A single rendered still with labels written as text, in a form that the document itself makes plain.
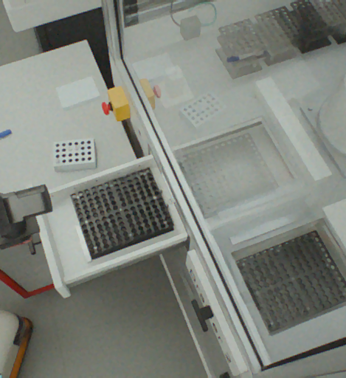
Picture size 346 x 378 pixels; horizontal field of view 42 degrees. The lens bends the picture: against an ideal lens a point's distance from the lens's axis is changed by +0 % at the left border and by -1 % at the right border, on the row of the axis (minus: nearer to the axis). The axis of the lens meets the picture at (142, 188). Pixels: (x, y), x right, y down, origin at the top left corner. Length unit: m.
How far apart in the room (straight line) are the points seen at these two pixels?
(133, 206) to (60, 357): 1.01
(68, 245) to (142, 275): 0.86
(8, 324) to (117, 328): 0.47
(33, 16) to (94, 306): 1.18
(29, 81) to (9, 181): 0.38
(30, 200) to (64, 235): 0.38
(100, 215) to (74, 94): 0.50
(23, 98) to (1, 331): 0.84
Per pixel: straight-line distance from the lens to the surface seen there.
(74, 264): 1.19
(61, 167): 1.37
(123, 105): 1.30
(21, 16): 1.66
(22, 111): 1.54
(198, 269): 1.07
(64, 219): 1.24
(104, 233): 1.13
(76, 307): 2.03
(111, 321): 2.00
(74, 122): 1.47
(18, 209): 0.86
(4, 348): 1.80
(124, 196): 1.17
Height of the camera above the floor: 1.96
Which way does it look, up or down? 64 degrees down
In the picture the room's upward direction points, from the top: 5 degrees counter-clockwise
